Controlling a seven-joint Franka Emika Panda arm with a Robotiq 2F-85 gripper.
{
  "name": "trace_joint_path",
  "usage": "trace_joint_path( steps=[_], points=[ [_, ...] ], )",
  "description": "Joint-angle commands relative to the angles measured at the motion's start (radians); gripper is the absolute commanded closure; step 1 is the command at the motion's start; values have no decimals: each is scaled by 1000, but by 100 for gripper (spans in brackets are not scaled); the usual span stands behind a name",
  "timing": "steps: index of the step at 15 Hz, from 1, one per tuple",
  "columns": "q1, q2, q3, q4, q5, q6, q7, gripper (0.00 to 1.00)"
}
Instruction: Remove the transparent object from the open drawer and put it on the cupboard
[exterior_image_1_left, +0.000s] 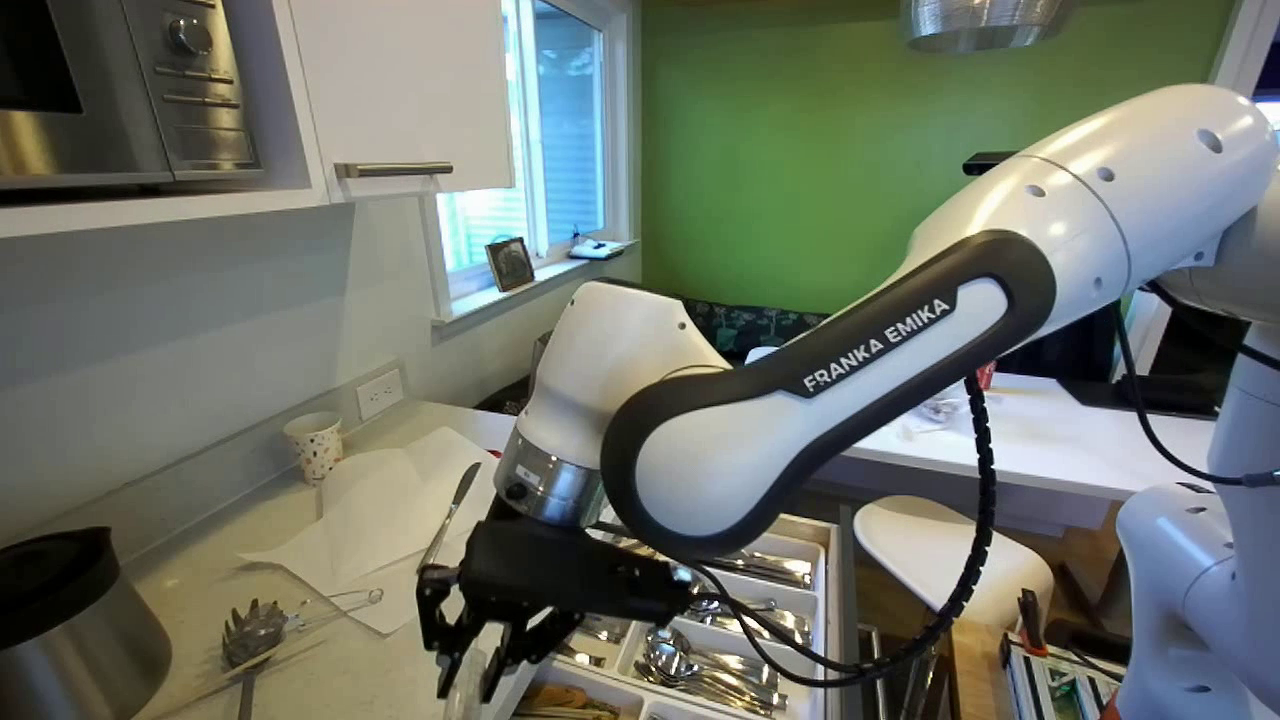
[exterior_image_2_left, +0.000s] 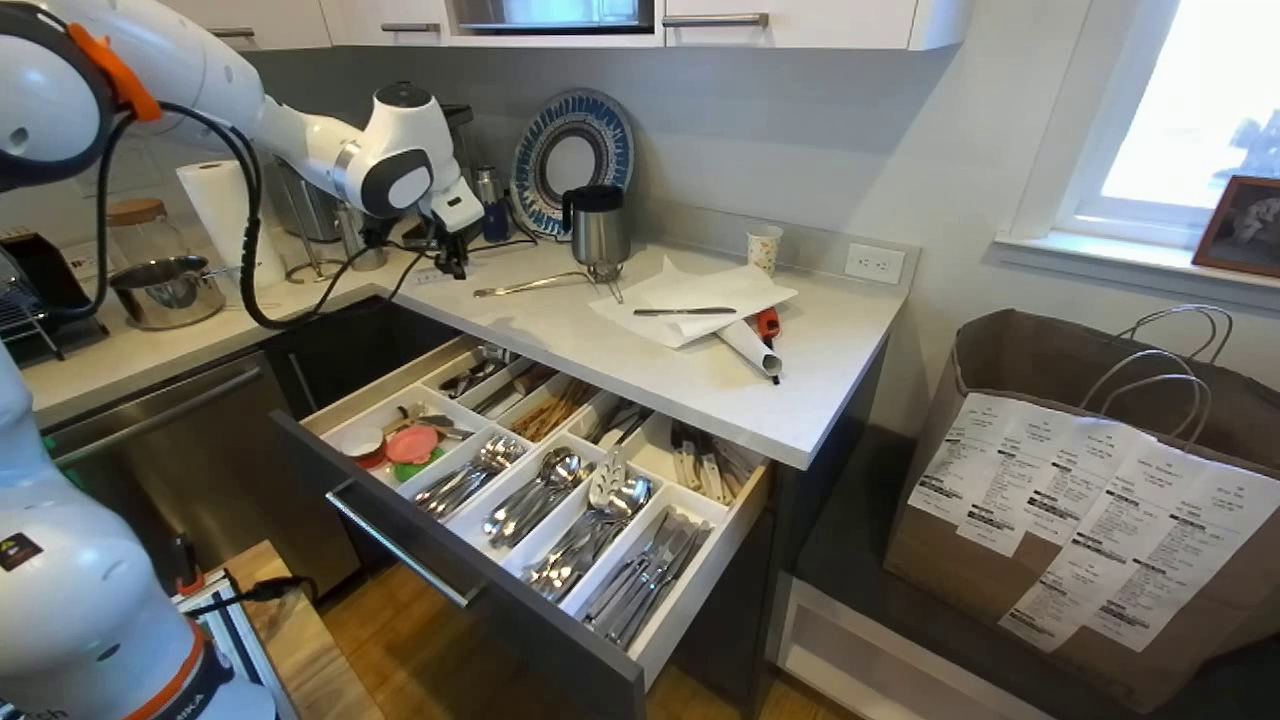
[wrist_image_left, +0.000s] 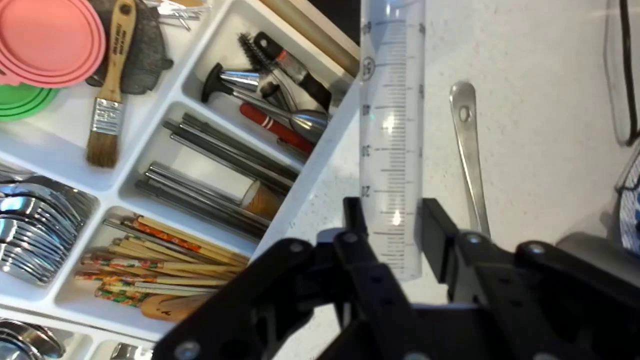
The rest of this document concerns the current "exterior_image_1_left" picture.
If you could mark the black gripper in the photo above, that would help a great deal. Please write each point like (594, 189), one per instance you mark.
(563, 572)

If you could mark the white Franka Emika robot arm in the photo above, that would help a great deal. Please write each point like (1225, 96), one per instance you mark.
(824, 400)

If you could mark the small dark square object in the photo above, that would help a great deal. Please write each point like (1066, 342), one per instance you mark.
(508, 263)

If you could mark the white wooden kitchen drawer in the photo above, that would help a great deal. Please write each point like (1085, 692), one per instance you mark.
(846, 602)

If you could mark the black patterned object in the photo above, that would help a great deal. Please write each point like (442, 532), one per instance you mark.
(763, 329)

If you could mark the clear glass cutting board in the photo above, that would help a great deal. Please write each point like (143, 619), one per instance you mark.
(334, 607)

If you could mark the white polka dot cup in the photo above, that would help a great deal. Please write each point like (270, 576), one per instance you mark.
(317, 450)

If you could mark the steel table knife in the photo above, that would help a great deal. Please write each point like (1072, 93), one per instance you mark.
(771, 568)

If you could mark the white plastic cutlery tray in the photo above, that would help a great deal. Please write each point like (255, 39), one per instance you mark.
(800, 547)

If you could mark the white round stool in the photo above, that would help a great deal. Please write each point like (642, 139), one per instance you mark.
(934, 547)

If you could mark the white framed window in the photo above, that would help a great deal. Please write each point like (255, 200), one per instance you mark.
(563, 133)

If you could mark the white upper cabinet door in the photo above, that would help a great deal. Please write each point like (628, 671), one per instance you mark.
(402, 81)

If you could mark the colourful box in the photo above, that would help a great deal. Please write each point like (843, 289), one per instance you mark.
(1061, 680)

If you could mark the white table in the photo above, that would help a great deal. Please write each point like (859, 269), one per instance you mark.
(1066, 440)

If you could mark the stainless steel microwave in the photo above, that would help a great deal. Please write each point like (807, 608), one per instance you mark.
(82, 81)

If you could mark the black monitor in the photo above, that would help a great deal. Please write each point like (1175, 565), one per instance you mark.
(1192, 360)

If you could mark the white wall outlet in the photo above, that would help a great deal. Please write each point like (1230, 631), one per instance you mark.
(383, 395)

